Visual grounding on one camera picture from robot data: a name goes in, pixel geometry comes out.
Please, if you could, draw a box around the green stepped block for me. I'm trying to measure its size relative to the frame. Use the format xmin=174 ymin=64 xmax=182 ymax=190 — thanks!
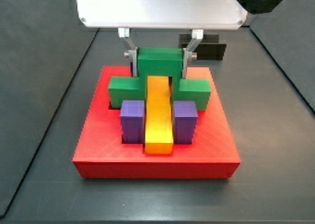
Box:
xmin=108 ymin=48 xmax=212 ymax=111

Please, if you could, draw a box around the left purple post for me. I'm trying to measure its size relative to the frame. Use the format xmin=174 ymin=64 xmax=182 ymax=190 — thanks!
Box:
xmin=120 ymin=100 xmax=146 ymax=144

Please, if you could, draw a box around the purple post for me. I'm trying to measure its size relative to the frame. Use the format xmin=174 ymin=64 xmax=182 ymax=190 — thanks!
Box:
xmin=172 ymin=100 xmax=198 ymax=144
xmin=120 ymin=100 xmax=146 ymax=144

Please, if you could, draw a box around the red base board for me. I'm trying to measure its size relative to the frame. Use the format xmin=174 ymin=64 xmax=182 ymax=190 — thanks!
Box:
xmin=72 ymin=66 xmax=242 ymax=179

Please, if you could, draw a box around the black fixture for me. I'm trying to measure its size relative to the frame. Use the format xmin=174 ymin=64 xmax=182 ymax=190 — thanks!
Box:
xmin=179 ymin=34 xmax=227 ymax=61

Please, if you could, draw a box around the yellow long bar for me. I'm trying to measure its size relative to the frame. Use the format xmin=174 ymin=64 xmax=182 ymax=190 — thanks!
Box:
xmin=146 ymin=76 xmax=174 ymax=155

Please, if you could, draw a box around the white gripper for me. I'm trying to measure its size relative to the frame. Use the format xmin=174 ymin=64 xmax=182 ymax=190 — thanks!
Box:
xmin=76 ymin=0 xmax=247 ymax=77

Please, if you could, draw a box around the right purple post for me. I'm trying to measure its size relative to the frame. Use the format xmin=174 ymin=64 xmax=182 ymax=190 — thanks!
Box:
xmin=172 ymin=100 xmax=198 ymax=144

